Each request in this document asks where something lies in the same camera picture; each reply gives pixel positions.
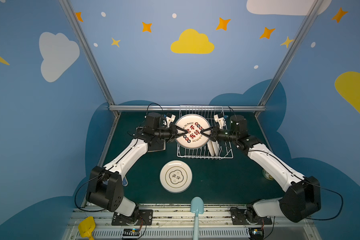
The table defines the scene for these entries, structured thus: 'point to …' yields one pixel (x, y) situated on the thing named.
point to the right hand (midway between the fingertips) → (201, 131)
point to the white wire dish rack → (225, 152)
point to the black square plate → (158, 145)
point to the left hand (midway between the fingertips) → (187, 131)
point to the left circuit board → (131, 232)
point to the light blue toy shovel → (197, 206)
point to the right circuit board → (256, 233)
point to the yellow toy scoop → (87, 227)
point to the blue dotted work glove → (125, 181)
